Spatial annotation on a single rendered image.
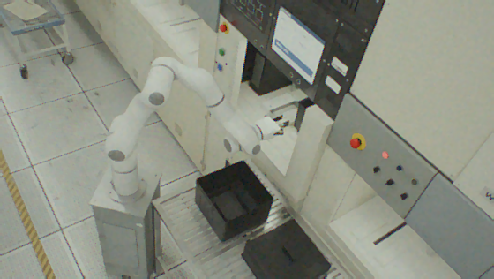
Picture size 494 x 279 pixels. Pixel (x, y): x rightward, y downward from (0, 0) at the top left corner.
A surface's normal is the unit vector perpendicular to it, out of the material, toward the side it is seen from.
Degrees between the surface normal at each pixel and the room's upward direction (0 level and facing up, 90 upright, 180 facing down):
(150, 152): 0
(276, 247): 0
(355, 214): 0
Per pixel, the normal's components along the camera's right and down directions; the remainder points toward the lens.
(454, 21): -0.81, 0.34
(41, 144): 0.14, -0.68
